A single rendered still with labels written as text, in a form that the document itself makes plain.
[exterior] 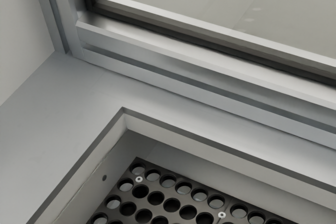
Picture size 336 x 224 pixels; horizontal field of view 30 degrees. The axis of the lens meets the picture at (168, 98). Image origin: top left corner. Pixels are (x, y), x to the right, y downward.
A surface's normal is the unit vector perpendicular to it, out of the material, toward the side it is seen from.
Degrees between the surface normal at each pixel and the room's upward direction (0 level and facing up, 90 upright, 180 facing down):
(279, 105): 90
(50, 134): 0
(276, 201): 0
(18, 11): 90
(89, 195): 90
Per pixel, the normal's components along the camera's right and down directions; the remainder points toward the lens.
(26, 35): 0.85, 0.30
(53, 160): -0.11, -0.69
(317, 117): -0.51, 0.66
